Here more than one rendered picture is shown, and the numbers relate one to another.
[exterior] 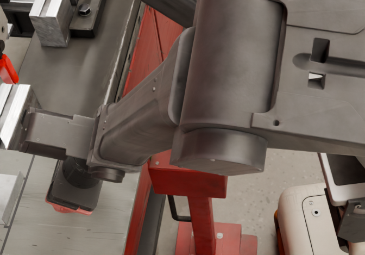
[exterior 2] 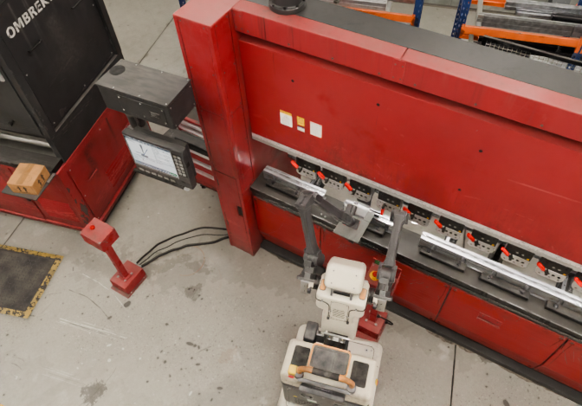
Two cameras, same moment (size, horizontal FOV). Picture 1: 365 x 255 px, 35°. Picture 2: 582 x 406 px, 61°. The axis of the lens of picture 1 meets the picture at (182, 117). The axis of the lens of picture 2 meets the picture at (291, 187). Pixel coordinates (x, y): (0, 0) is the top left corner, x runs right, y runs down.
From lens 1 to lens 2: 2.61 m
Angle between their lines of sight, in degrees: 57
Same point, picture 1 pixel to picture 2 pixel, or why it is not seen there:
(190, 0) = not seen: hidden behind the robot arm
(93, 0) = (433, 254)
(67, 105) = not seen: hidden behind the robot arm
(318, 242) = (354, 344)
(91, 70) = (405, 249)
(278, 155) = (411, 373)
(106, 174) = not seen: hidden behind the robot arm
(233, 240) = (372, 329)
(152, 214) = (396, 308)
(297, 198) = (374, 346)
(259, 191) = (396, 357)
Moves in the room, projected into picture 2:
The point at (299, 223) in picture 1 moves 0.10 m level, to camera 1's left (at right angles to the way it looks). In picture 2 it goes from (364, 342) to (366, 329)
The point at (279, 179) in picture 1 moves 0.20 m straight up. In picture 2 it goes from (399, 368) to (403, 358)
